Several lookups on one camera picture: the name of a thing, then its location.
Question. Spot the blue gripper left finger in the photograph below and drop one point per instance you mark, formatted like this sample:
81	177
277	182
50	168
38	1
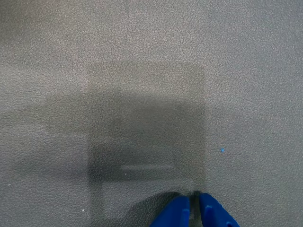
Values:
175	214

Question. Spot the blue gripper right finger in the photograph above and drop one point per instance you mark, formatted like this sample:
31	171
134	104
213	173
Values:
213	214

